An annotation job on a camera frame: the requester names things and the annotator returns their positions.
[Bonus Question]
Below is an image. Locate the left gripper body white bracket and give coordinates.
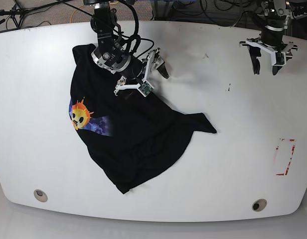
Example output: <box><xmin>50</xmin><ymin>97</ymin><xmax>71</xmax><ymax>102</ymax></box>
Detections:
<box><xmin>239</xmin><ymin>26</ymin><xmax>298</xmax><ymax>66</ymax></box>

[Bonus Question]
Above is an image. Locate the yellow cable on floor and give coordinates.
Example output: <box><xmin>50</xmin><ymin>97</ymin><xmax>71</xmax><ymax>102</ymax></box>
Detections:
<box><xmin>70</xmin><ymin>0</ymin><xmax>121</xmax><ymax>23</ymax></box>

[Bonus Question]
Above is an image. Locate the right table grommet hole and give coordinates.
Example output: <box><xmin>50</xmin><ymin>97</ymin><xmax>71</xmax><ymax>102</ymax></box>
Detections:
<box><xmin>252</xmin><ymin>199</ymin><xmax>267</xmax><ymax>212</ymax></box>

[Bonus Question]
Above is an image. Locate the left table grommet hole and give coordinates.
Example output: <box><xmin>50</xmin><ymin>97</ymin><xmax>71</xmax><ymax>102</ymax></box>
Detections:
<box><xmin>33</xmin><ymin>189</ymin><xmax>48</xmax><ymax>203</ymax></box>

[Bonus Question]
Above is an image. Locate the black graphic T-shirt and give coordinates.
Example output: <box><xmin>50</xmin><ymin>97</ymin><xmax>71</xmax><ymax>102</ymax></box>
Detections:
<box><xmin>69</xmin><ymin>44</ymin><xmax>217</xmax><ymax>194</ymax></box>

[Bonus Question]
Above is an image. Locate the white power strip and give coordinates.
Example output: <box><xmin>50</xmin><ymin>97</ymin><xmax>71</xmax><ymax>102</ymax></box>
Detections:
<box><xmin>292</xmin><ymin>5</ymin><xmax>307</xmax><ymax>19</ymax></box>

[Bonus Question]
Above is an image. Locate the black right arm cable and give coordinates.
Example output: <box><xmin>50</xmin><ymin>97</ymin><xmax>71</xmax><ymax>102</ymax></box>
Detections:
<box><xmin>113</xmin><ymin>0</ymin><xmax>155</xmax><ymax>59</ymax></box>

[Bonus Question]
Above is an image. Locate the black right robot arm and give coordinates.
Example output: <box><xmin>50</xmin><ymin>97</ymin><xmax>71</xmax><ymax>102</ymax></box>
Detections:
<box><xmin>83</xmin><ymin>0</ymin><xmax>169</xmax><ymax>97</ymax></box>

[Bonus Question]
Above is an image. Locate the black tripod stand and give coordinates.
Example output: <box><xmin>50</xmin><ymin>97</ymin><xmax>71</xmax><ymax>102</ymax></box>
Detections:
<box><xmin>0</xmin><ymin>0</ymin><xmax>70</xmax><ymax>31</ymax></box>

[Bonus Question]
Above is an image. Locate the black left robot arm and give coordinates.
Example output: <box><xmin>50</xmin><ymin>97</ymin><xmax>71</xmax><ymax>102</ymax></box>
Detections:
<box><xmin>239</xmin><ymin>0</ymin><xmax>298</xmax><ymax>75</ymax></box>

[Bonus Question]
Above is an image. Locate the red tape rectangle marking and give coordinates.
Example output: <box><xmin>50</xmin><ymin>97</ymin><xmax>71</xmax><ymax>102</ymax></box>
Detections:
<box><xmin>273</xmin><ymin>138</ymin><xmax>296</xmax><ymax>176</ymax></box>

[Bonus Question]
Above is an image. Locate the table grommet hole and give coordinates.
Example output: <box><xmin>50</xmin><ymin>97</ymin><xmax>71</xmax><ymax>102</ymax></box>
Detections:
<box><xmin>252</xmin><ymin>199</ymin><xmax>267</xmax><ymax>212</ymax></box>
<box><xmin>33</xmin><ymin>189</ymin><xmax>48</xmax><ymax>203</ymax></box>

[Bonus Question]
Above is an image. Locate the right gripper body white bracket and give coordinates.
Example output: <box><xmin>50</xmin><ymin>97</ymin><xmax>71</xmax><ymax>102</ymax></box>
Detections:
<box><xmin>114</xmin><ymin>48</ymin><xmax>161</xmax><ymax>97</ymax></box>

